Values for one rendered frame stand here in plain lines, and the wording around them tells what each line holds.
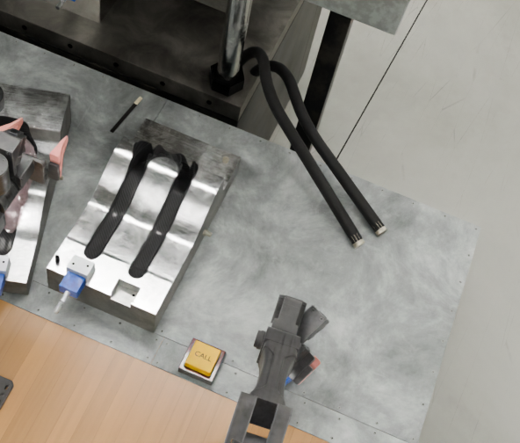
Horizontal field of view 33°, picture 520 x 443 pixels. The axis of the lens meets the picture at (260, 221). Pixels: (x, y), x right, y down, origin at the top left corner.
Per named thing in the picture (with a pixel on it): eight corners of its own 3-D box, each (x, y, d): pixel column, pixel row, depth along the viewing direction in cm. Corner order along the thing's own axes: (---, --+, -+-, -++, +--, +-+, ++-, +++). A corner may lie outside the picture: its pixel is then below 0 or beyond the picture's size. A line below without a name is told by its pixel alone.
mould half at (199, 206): (153, 333, 196) (156, 305, 185) (47, 287, 198) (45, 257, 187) (238, 170, 224) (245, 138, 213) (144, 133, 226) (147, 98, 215)
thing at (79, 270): (66, 323, 188) (65, 311, 183) (45, 314, 188) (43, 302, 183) (95, 274, 195) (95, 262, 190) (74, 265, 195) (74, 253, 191)
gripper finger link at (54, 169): (43, 117, 170) (18, 151, 165) (77, 130, 169) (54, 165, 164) (45, 139, 176) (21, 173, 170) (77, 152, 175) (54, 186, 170)
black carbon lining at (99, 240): (141, 286, 194) (143, 265, 186) (75, 257, 196) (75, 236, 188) (205, 172, 214) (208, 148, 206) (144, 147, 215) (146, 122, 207)
